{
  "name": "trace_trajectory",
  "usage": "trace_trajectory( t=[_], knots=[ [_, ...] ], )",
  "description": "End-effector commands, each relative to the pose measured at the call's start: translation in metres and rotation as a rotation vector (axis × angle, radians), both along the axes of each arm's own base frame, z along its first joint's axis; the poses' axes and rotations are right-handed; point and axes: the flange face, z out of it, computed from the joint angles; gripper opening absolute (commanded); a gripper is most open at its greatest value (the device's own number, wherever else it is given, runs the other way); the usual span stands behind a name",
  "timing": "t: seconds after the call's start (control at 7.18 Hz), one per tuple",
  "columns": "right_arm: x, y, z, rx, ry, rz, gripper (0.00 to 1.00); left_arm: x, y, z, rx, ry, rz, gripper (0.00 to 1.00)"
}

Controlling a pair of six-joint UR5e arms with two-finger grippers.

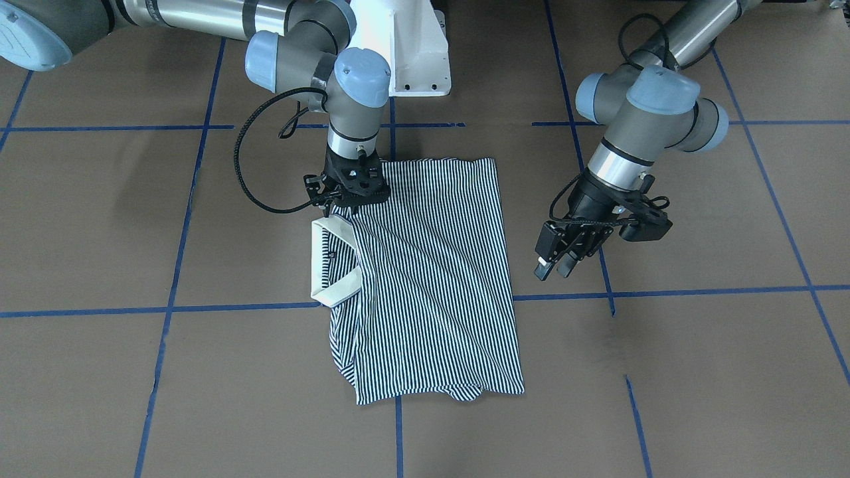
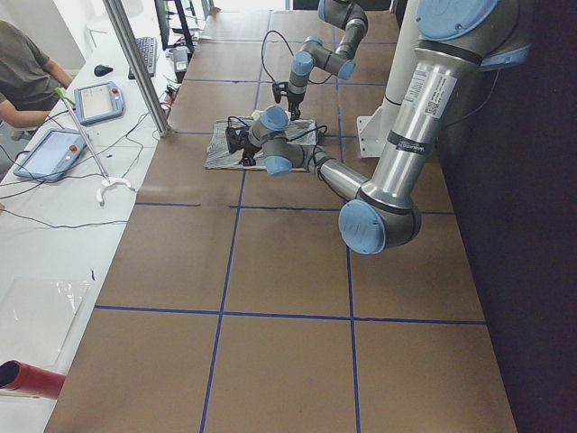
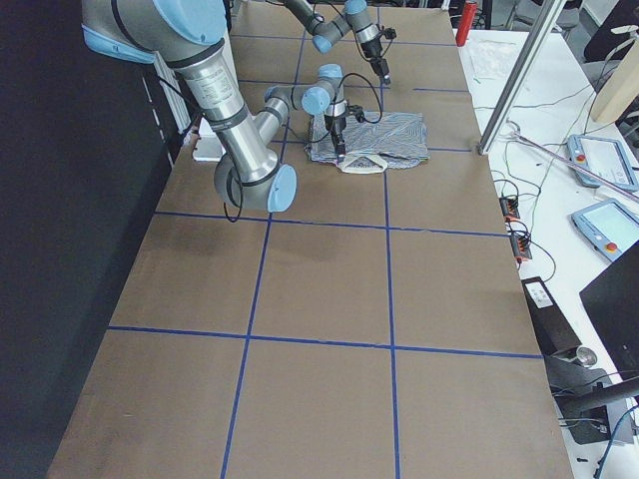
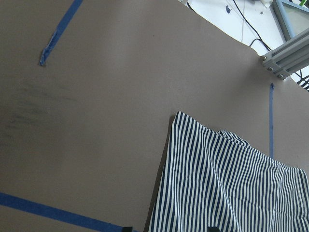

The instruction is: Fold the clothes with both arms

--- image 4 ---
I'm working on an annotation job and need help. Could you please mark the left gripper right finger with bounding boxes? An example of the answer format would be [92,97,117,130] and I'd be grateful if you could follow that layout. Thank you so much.
[207,226,219,232]

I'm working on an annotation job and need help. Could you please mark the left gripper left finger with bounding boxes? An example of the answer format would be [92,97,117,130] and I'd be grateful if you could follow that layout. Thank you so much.
[122,227,133,232]

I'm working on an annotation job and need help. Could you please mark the navy white striped polo shirt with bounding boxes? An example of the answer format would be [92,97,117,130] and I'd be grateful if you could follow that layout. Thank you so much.
[149,112,309,232]

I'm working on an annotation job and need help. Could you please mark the aluminium frame post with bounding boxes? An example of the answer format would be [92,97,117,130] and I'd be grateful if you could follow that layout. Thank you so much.
[261,0,309,80]

